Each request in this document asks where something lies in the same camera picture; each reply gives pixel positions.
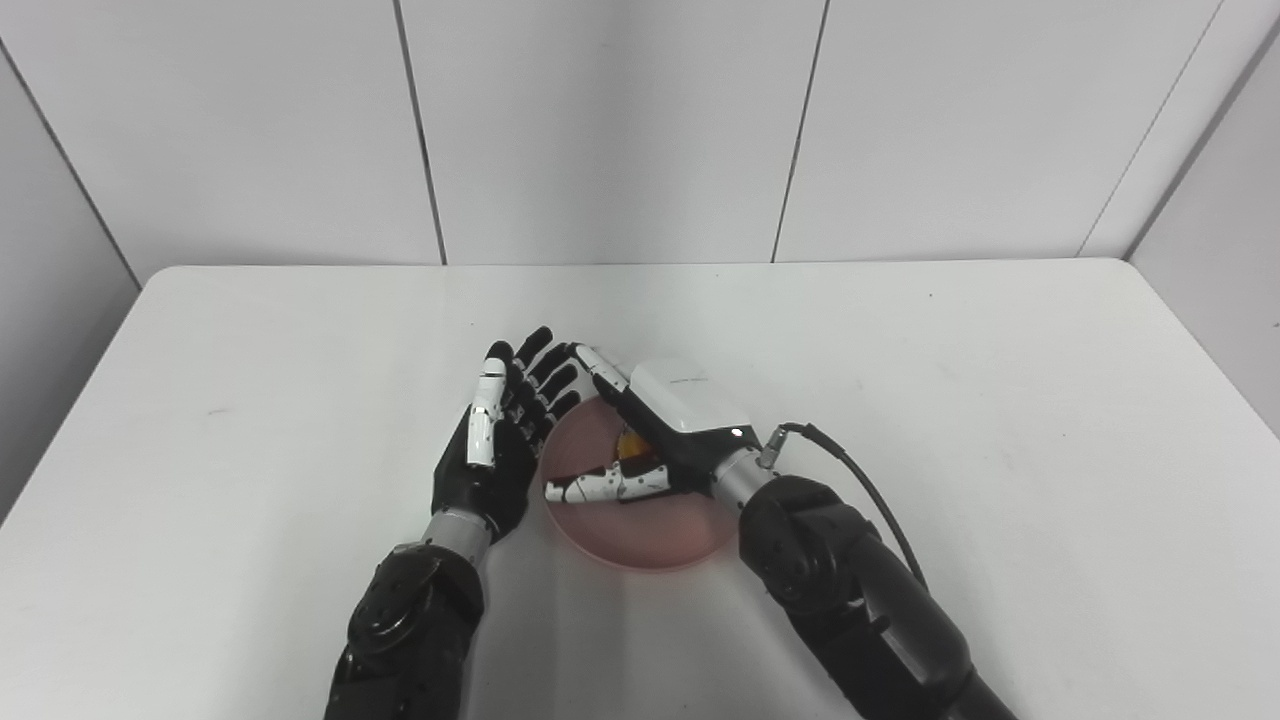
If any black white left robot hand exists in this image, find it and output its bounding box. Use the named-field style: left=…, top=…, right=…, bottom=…
left=432, top=326, right=583, bottom=546

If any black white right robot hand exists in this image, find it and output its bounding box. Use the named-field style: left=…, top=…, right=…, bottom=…
left=543, top=343, right=771, bottom=506

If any chocolate cake slice with fruit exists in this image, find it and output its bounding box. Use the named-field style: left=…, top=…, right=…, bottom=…
left=614, top=428, right=658, bottom=503

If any pink round plate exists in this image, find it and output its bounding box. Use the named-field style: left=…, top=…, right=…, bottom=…
left=538, top=396, right=741, bottom=572

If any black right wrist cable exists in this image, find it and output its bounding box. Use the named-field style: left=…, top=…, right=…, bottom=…
left=760, top=422, right=932, bottom=593

